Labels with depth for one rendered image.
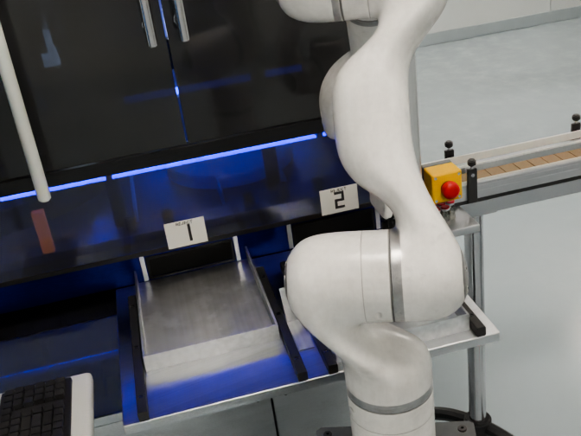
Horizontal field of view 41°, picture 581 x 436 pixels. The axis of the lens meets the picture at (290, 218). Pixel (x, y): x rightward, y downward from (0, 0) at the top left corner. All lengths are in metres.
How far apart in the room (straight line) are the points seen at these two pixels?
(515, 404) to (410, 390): 1.66
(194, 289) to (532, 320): 1.67
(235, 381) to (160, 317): 0.29
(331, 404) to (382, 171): 1.10
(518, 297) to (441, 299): 2.25
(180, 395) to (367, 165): 0.64
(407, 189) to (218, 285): 0.83
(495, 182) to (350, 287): 1.06
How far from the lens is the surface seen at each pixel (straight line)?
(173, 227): 1.65
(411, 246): 0.96
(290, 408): 1.96
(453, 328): 1.48
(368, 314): 0.98
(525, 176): 2.00
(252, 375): 1.44
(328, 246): 0.98
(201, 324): 1.60
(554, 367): 2.86
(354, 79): 0.99
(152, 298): 1.72
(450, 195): 1.75
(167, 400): 1.43
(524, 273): 3.36
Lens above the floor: 1.75
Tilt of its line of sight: 26 degrees down
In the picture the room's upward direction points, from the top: 8 degrees counter-clockwise
